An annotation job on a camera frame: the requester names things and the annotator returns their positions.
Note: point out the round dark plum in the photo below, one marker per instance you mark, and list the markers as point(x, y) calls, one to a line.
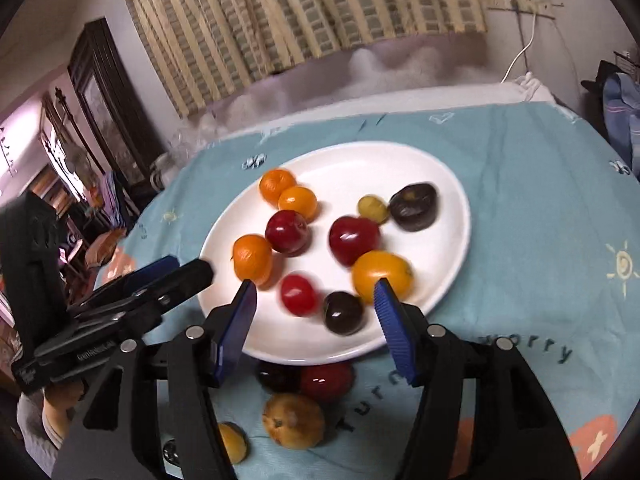
point(170, 452)

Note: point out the white ceramic jug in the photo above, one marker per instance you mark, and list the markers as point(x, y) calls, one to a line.
point(161, 170)

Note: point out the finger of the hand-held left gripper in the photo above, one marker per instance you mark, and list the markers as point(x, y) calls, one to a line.
point(185, 277)
point(150, 271)

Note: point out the person's left hand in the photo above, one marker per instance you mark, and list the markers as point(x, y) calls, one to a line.
point(59, 410)

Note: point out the large dimpled orange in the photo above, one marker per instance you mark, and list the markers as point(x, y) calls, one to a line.
point(252, 257)

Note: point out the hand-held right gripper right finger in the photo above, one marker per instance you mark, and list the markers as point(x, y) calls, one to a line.
point(395, 330)

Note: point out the dimpled orange mandarin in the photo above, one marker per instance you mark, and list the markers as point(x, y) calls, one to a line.
point(276, 186)

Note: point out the blue clothes pile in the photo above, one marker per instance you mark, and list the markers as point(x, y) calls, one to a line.
point(622, 120)

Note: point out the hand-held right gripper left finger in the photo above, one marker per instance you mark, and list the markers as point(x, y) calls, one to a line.
point(235, 330)

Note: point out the wall socket strip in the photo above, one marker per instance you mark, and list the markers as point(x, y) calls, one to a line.
point(520, 6)

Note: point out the large red plum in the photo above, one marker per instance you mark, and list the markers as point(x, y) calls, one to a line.
point(354, 240)

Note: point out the clear plastic bag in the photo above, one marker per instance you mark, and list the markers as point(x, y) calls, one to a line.
point(192, 135)

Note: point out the beige checked curtain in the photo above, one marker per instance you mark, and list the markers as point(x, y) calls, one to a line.
point(300, 10)

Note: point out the colourful hanging cloth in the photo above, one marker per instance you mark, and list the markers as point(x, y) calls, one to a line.
point(116, 197)

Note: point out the white oval plate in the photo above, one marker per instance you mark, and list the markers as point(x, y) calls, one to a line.
point(425, 270)

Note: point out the standing fan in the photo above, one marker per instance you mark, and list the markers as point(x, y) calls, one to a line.
point(81, 165)

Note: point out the large pale yellow fruit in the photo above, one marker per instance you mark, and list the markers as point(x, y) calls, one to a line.
point(234, 442)

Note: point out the large dark purple fruit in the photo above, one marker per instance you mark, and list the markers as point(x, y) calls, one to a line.
point(413, 206)

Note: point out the black hat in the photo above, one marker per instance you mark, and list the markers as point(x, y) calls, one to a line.
point(597, 80)

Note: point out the dark framed painting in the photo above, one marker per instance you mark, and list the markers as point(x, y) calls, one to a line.
point(110, 105)

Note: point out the small yellow-green fruit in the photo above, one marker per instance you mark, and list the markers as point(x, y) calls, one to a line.
point(373, 208)

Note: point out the red cherry tomato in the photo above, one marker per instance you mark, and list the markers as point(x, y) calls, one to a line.
point(327, 381)
point(298, 294)

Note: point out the spotted beige fruit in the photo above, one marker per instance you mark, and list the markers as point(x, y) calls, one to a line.
point(293, 420)

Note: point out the large yellow-orange fruit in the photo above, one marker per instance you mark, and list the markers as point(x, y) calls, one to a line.
point(380, 270)

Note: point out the smooth yellow-orange mandarin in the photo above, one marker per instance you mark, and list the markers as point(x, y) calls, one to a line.
point(298, 203)

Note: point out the dark wooden coat rack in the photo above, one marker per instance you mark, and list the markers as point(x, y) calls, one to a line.
point(62, 115)

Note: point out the small dark plum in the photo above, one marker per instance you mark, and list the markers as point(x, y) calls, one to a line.
point(342, 312)
point(277, 376)

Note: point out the white cloth bundle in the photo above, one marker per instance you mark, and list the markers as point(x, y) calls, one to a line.
point(530, 89)

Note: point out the teal printed tablecloth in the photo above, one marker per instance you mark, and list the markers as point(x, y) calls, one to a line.
point(525, 185)

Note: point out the small red plum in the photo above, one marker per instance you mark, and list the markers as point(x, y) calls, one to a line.
point(286, 232)

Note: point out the tan seat cushion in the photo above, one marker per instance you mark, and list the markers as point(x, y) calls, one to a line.
point(104, 249)

